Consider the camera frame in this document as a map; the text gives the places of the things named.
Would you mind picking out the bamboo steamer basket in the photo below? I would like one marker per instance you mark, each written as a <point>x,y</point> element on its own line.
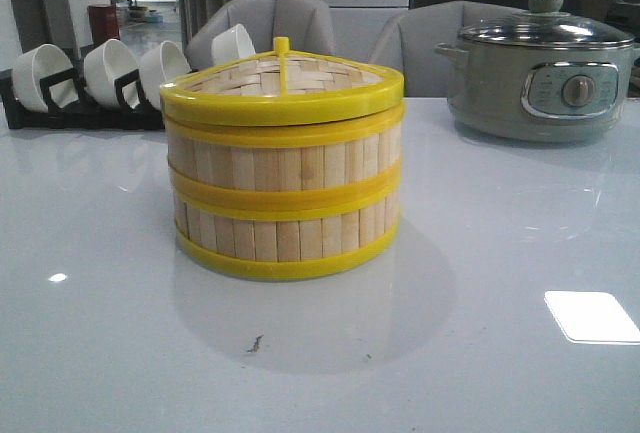
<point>288,245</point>
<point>288,168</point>

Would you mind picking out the bamboo steamer lid yellow rim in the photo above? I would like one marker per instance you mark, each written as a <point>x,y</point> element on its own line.
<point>282,87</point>

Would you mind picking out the grey chair left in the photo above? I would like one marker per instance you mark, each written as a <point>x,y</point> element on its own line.
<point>306,23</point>

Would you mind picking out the grey chair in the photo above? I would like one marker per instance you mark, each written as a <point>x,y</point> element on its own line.
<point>306,23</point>
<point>407,42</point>

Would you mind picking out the white bowl right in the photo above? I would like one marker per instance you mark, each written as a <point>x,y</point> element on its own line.
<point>231,45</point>

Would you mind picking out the white bowl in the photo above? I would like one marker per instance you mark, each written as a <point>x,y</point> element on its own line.
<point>160,65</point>
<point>231,45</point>
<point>30,68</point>
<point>102,66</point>

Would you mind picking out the grey chair right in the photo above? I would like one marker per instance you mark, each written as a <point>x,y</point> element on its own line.
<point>407,42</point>

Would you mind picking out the grey electric cooking pot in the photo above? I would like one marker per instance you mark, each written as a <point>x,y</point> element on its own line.
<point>538,94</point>

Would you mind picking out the black bowl rack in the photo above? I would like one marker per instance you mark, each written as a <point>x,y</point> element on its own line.
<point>134,111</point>

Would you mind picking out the red bin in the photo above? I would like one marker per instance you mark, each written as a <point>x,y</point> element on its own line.
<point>103,23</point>

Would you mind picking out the glass pot lid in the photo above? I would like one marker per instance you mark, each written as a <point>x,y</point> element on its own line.
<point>545,25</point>

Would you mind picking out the white bowl far left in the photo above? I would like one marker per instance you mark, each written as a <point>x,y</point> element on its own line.
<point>30,68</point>

